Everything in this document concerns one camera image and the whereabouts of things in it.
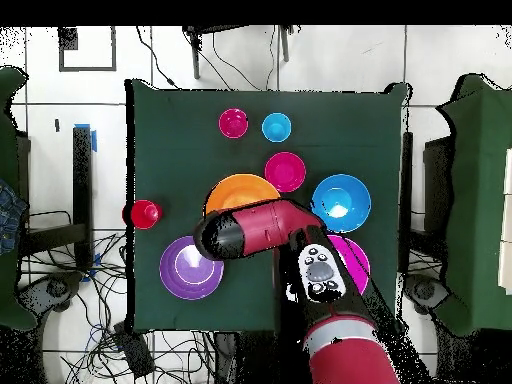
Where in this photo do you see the small crimson pink bowl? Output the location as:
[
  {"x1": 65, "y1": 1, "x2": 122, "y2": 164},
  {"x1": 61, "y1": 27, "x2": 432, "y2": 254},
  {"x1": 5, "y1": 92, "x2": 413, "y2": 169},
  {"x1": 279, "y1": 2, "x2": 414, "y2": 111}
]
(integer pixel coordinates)
[{"x1": 264, "y1": 151, "x2": 307, "y2": 194}]

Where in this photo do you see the tangle of black cables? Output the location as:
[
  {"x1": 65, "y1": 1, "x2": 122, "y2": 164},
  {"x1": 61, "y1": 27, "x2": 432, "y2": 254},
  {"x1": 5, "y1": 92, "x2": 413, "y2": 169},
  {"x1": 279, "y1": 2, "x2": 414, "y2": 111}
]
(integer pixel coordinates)
[{"x1": 19, "y1": 209, "x2": 225, "y2": 384}]

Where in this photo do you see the black power strip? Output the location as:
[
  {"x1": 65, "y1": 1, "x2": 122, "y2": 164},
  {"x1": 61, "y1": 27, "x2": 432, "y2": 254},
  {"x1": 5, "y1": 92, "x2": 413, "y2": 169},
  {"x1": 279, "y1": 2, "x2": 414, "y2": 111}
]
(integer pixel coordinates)
[{"x1": 112, "y1": 322, "x2": 156, "y2": 379}]

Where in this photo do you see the black cable with plug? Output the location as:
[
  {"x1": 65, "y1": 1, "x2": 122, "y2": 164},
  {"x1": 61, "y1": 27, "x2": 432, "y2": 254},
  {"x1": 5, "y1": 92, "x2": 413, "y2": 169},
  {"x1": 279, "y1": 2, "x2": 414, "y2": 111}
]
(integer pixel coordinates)
[{"x1": 134, "y1": 25, "x2": 180, "y2": 89}]

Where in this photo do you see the blue tape strip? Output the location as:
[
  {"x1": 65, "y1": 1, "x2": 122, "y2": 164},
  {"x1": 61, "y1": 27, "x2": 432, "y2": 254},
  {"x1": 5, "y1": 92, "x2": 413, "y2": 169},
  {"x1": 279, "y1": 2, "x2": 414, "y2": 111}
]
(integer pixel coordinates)
[{"x1": 74, "y1": 122, "x2": 98, "y2": 154}]

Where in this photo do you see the purple bowl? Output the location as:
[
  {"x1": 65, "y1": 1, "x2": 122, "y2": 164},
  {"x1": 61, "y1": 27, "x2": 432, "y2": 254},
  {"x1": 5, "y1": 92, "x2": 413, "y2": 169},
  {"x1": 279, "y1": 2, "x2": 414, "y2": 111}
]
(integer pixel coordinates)
[{"x1": 159, "y1": 235, "x2": 225, "y2": 301}]

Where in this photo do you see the black metal bar stand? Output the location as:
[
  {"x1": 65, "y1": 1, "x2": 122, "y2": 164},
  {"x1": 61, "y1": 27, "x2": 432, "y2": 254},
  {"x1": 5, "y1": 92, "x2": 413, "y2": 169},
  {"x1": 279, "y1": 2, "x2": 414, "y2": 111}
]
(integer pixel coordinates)
[{"x1": 19, "y1": 126, "x2": 94, "y2": 271}]

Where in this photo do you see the white box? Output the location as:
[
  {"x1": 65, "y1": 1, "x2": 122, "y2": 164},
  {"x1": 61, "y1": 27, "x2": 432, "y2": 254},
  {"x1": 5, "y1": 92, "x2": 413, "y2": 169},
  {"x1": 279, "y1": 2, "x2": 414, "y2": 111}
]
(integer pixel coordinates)
[{"x1": 497, "y1": 147, "x2": 512, "y2": 295}]

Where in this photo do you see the large magenta bowl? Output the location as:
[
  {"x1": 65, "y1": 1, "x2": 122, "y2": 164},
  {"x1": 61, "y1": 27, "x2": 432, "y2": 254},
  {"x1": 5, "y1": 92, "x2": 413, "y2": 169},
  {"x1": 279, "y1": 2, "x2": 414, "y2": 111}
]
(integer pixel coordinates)
[{"x1": 327, "y1": 234, "x2": 371, "y2": 295}]

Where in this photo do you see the green cloth covered table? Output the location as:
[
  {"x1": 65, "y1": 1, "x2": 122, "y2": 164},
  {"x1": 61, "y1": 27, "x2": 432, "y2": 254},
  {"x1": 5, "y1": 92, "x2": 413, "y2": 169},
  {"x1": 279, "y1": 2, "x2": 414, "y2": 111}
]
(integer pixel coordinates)
[
  {"x1": 0, "y1": 64, "x2": 39, "y2": 331},
  {"x1": 435, "y1": 73, "x2": 512, "y2": 337}
]

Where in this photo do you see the grey square floor frame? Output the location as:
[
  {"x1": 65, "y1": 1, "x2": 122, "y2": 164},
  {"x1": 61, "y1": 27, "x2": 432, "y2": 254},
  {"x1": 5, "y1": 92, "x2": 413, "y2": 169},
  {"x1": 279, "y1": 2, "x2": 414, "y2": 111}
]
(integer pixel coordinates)
[{"x1": 58, "y1": 26, "x2": 118, "y2": 73}]

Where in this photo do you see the red cup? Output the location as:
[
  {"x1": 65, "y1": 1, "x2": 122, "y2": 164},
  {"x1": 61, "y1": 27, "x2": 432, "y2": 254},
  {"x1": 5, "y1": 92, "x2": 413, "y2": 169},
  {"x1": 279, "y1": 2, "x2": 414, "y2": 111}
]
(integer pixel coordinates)
[{"x1": 121, "y1": 199, "x2": 164, "y2": 231}]

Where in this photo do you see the large orange bowl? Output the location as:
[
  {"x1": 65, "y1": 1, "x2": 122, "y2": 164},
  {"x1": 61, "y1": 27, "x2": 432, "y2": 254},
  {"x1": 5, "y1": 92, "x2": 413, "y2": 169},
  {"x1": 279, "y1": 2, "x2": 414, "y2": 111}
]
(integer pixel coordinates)
[{"x1": 204, "y1": 172, "x2": 282, "y2": 215}]

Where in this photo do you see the dark metal legged stand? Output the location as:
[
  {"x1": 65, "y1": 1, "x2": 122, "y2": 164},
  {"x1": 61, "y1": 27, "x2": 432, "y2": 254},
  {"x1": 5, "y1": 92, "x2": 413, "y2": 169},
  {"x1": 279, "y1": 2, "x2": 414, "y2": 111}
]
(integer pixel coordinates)
[{"x1": 181, "y1": 24, "x2": 295, "y2": 80}]

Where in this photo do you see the blue denim fabric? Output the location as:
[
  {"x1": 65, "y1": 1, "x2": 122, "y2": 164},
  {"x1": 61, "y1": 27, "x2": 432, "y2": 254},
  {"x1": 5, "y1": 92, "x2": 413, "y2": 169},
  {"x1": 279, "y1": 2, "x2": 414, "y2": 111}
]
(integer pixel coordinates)
[{"x1": 0, "y1": 178, "x2": 28, "y2": 256}]

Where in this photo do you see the blue cup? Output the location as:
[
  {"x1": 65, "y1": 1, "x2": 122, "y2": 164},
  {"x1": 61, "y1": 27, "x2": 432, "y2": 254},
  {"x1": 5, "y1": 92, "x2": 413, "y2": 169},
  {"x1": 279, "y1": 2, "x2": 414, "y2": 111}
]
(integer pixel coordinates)
[{"x1": 261, "y1": 112, "x2": 293, "y2": 144}]

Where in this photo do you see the crimson pink cup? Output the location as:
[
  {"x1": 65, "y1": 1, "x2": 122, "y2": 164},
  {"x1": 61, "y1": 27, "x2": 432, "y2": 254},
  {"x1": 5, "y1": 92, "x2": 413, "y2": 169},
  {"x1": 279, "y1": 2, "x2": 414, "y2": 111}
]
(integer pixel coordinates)
[{"x1": 218, "y1": 107, "x2": 250, "y2": 140}]

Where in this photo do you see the blue bowl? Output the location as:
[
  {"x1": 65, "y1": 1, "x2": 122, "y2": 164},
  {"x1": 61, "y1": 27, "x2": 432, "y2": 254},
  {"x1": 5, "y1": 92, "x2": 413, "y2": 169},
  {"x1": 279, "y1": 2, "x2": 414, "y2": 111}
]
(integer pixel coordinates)
[{"x1": 310, "y1": 173, "x2": 372, "y2": 234}]

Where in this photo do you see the dark green tablecloth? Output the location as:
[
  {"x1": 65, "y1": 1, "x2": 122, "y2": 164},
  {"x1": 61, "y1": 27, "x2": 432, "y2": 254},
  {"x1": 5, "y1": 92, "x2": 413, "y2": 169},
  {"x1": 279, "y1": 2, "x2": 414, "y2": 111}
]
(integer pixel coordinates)
[{"x1": 124, "y1": 77, "x2": 413, "y2": 335}]

